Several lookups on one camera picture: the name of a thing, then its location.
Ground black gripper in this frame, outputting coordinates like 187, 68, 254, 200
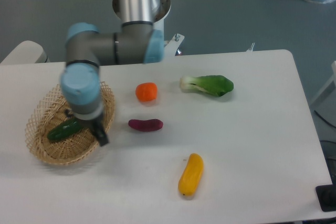
65, 109, 109, 146

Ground green cucumber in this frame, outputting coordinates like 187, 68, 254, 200
47, 118, 83, 143

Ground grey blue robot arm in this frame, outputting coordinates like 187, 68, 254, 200
60, 0, 164, 146

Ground woven wicker basket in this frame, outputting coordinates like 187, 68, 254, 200
25, 81, 117, 166

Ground purple sweet potato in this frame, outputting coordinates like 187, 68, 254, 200
128, 119, 164, 132

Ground orange tomato toy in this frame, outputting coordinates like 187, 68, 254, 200
135, 82, 158, 102

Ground white chair top left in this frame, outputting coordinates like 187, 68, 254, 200
1, 40, 50, 66

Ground yellow pepper toy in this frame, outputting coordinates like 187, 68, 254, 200
178, 153, 204, 197

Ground green bok choy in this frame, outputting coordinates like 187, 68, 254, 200
180, 75, 234, 97

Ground black device right edge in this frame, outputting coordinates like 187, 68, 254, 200
316, 185, 335, 212

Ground white furniture right edge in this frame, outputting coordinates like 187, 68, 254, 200
309, 61, 335, 108

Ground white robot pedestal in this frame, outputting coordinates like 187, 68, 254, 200
112, 0, 185, 58

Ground black floor cable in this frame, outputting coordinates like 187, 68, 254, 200
314, 109, 336, 127

